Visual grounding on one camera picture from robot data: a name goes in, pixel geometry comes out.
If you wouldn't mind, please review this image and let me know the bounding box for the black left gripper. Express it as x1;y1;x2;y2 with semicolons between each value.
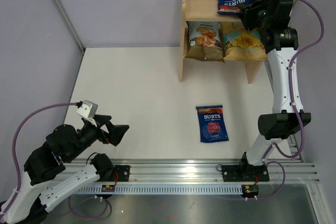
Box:
66;114;129;162

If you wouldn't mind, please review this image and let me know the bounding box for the large kettle cooked chips bag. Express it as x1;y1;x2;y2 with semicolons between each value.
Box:
220;22;268;62

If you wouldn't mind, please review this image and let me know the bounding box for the olive light-blue chips bag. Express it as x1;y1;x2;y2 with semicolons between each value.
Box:
185;21;224;62

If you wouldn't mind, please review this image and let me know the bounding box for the blue spicy sweet chilli bag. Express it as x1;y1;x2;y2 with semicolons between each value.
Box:
196;104;229;143

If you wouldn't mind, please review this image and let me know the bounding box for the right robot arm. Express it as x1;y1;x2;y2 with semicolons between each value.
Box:
219;0;311;183

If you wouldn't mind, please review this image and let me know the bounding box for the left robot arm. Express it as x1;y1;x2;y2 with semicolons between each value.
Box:
1;115;130;223

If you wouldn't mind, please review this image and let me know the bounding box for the wooden two-tier shelf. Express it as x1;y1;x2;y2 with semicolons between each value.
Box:
179;0;292;84

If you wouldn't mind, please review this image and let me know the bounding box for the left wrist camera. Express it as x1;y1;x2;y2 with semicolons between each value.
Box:
76;100;98;126

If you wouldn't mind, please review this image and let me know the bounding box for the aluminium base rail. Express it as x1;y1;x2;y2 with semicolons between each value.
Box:
47;159;320;195

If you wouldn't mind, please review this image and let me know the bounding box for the aluminium corner frame post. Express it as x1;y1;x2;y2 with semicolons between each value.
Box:
51;0;86;55

